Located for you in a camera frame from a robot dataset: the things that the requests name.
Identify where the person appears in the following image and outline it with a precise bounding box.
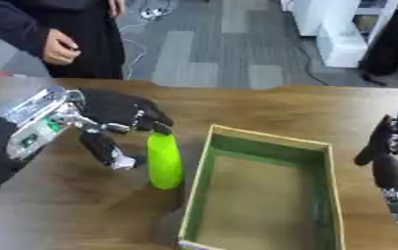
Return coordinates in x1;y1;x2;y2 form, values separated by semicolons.
0;0;128;80

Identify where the white cable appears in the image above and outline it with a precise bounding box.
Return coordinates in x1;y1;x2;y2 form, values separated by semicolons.
118;0;176;80

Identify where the white furniture frame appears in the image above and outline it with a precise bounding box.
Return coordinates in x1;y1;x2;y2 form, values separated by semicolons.
279;0;398;68

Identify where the person's hand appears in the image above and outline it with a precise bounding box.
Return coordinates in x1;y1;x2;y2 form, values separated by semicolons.
106;0;128;19
40;28;83;66

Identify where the lime green cylinder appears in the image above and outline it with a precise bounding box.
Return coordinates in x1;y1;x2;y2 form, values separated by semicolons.
145;132;185;190

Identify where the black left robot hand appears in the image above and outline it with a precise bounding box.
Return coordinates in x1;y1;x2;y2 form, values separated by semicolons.
63;88;176;171

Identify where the black cable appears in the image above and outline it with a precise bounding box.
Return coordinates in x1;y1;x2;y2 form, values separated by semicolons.
296;42;333;87

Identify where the tan cardboard box green inside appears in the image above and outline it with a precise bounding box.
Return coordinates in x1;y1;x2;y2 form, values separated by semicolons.
177;124;348;250

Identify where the white power strip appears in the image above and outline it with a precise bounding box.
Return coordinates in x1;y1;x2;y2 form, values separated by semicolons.
139;7;165;20

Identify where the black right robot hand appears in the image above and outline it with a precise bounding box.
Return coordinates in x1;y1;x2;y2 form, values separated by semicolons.
352;111;398;236

